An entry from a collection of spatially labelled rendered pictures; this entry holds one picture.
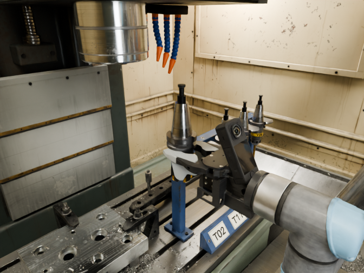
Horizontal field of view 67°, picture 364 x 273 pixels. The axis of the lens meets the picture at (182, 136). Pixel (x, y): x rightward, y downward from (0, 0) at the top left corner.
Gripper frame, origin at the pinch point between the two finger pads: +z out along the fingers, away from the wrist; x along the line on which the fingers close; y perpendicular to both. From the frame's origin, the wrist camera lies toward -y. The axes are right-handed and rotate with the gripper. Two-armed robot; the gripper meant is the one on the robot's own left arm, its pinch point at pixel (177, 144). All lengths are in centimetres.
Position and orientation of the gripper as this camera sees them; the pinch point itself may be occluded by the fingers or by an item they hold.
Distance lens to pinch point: 58.7
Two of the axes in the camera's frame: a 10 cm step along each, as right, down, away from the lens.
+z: -7.3, -2.9, 6.2
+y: -0.1, 9.1, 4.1
